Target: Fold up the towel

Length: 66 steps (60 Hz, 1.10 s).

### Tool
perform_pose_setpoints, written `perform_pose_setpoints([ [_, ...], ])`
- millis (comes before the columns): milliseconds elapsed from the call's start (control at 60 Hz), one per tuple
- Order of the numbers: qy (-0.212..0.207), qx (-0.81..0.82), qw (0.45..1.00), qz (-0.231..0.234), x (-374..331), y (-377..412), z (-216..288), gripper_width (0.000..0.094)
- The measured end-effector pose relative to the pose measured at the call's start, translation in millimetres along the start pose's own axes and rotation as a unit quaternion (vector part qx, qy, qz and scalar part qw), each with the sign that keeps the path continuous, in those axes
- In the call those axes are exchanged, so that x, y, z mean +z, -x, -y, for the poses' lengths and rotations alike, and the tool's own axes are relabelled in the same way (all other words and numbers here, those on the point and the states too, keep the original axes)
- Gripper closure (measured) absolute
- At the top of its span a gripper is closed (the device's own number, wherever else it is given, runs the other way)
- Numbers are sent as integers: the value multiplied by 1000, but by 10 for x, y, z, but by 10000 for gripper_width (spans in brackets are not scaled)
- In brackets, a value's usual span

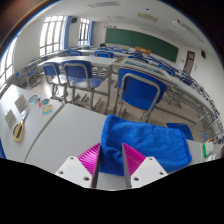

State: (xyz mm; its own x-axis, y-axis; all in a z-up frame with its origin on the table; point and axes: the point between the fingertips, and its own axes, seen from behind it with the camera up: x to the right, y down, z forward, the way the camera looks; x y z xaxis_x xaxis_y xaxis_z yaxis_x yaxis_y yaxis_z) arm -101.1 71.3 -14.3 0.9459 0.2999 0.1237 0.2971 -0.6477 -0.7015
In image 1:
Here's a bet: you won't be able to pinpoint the colourful sticker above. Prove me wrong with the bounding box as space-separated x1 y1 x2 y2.
28 94 39 105
37 97 50 109
41 104 54 116

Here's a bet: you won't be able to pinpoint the blue towel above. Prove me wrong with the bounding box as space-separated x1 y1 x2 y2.
98 114 193 177

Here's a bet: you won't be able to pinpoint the red-framed door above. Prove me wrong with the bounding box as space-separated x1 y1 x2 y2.
182 50 196 76

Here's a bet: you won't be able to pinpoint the blue metal-framed chair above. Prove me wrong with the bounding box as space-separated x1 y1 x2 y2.
41 61 73 101
62 60 104 111
114 67 168 124
23 61 43 89

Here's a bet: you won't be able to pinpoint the narrow white-framed window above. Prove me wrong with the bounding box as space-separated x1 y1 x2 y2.
78 17 91 47

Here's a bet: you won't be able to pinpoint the long grey classroom desk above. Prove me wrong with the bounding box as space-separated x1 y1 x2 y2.
111 56 219 129

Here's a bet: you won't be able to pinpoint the grey card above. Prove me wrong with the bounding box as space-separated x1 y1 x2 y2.
14 94 28 113
4 109 17 129

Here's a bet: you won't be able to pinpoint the blue chair seat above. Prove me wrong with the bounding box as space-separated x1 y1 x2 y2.
165 122 195 142

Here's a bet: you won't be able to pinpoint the ceiling air vent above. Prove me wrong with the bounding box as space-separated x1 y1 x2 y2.
138 12 160 23
88 0 121 8

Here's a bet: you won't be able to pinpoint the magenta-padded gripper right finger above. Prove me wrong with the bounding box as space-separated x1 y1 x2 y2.
121 142 169 190

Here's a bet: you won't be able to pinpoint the white bottle with green band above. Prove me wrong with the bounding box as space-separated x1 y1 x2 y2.
202 141 216 159

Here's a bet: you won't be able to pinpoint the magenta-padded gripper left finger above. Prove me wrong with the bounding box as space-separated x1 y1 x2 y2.
54 142 102 190

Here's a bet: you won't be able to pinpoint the green blackboard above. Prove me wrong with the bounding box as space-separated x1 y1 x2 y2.
105 27 180 63

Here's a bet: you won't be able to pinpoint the orange lectern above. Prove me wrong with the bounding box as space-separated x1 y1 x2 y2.
134 46 152 56

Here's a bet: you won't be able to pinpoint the blue curtain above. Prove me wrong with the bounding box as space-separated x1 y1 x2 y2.
88 21 95 47
63 15 73 50

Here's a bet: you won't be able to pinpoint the group of blue chairs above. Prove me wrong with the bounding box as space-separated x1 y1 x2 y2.
64 45 188 78

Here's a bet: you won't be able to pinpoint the large white-framed window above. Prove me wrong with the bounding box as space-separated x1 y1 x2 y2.
39 15 66 57

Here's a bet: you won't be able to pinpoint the yellow-handled scissors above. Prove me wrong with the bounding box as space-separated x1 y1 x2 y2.
12 111 31 143

